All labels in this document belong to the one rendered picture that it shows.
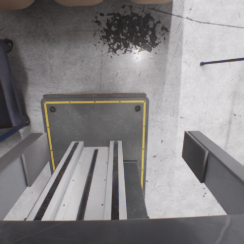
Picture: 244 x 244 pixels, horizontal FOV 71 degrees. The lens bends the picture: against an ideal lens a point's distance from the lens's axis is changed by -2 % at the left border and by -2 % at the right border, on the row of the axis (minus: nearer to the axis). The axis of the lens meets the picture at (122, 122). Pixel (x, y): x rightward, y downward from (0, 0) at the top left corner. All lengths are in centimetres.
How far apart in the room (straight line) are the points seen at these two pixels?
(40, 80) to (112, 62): 59
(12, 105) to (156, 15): 127
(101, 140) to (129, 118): 25
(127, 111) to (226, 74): 92
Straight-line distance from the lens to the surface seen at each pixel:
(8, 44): 159
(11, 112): 158
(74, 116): 119
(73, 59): 148
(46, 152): 17
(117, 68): 144
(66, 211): 78
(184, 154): 17
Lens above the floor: 144
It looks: 73 degrees down
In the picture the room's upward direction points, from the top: 174 degrees clockwise
